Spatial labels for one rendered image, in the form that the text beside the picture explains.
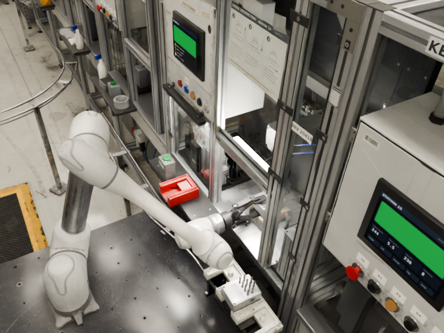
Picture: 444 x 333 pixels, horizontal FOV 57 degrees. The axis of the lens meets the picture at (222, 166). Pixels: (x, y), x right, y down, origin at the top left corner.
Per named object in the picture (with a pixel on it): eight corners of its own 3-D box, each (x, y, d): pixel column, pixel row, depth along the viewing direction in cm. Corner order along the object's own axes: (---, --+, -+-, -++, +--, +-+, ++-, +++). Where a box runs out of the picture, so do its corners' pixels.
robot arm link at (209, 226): (205, 231, 178) (220, 246, 168) (172, 245, 172) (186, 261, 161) (201, 211, 173) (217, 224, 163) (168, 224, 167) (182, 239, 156)
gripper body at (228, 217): (224, 234, 174) (243, 226, 178) (226, 221, 169) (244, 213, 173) (216, 222, 179) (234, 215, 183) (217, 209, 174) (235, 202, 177)
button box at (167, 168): (159, 174, 210) (157, 155, 202) (172, 169, 213) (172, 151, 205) (165, 182, 205) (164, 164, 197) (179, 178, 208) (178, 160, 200)
